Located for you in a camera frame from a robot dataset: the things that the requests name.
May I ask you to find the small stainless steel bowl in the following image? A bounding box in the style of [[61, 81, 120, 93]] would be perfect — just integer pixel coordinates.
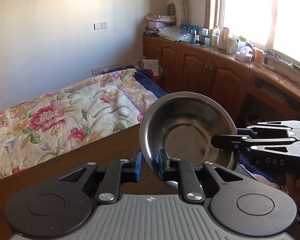
[[139, 92, 239, 177]]

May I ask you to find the wooden sideboard cabinet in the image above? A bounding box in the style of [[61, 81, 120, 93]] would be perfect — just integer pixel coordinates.
[[142, 36, 300, 128]]

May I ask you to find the tissue box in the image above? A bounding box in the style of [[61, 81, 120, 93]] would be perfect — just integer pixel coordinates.
[[235, 46, 253, 62]]

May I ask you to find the pink bottle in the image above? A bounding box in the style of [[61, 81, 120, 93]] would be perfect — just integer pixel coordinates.
[[218, 27, 230, 50]]

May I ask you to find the floral bed blanket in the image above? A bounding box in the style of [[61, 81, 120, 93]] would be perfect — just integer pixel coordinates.
[[0, 68, 165, 180]]

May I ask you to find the white paper bag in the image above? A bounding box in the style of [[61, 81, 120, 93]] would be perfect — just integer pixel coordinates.
[[139, 59, 163, 77]]

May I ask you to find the clear plastic bag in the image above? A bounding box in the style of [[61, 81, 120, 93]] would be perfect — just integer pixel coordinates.
[[158, 26, 190, 42]]

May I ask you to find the floral storage box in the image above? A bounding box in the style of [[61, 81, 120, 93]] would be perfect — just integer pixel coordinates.
[[145, 12, 177, 30]]

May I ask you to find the patterned curtain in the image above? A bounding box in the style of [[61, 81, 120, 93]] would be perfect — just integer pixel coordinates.
[[174, 0, 188, 27]]

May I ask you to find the wall socket strip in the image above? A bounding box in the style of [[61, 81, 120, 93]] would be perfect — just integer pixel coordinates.
[[91, 63, 135, 76]]

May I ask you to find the white wall switch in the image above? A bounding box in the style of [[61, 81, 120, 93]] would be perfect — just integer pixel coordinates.
[[94, 22, 108, 30]]

